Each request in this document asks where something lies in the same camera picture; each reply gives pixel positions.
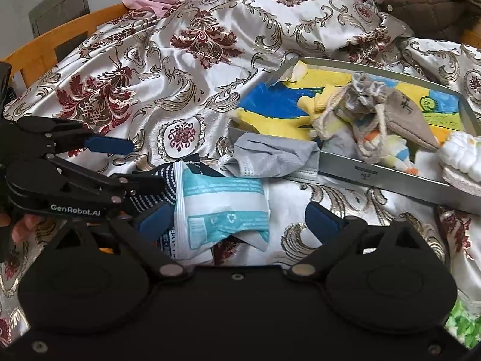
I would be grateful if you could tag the white blue printed packet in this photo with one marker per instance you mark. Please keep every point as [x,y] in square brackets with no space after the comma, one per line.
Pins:
[188,250]

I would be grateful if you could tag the white teal wipes packet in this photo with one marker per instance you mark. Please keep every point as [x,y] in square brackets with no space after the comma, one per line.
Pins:
[221,210]

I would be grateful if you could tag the white sock with coloured stripes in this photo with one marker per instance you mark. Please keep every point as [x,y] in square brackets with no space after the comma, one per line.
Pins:
[398,154]

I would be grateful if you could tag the grey face mask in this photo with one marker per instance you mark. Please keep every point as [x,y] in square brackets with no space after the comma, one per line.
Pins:
[270,156]

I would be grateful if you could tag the wooden bed frame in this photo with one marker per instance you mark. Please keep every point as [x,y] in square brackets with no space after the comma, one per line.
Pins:
[37,50]

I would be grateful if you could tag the floral satin bedspread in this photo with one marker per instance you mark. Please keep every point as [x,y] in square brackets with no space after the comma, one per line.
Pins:
[158,82]

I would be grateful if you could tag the yellow ribbed cloth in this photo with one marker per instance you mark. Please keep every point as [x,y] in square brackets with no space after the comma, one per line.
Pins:
[312,103]

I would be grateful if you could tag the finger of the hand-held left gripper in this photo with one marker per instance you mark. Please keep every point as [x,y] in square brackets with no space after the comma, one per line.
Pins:
[127,185]
[109,145]

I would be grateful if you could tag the person's left hand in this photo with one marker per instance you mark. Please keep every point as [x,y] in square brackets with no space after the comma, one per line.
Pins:
[22,229]

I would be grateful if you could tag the grey sock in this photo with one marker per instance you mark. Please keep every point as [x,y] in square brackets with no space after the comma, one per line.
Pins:
[338,143]

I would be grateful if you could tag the grey metal tray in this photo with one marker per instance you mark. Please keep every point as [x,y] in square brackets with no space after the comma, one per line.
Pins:
[375,182]

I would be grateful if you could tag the white fluffy cloth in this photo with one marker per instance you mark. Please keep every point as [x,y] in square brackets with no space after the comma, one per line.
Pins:
[460,154]

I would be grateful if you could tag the brown quilted jacket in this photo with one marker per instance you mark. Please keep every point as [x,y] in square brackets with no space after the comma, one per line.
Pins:
[421,3]

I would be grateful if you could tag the grey panelled door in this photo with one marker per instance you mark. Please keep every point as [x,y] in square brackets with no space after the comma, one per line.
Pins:
[60,7]

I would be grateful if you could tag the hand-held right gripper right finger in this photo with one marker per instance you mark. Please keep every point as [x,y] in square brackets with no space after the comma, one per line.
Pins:
[319,218]

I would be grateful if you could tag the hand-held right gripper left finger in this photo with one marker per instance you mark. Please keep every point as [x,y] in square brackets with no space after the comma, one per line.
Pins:
[154,222]

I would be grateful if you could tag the green patterned cloth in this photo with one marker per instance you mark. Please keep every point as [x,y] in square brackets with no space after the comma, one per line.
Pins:
[466,323]

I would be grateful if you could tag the navy white patterned sock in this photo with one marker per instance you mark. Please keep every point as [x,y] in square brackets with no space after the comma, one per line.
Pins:
[165,195]

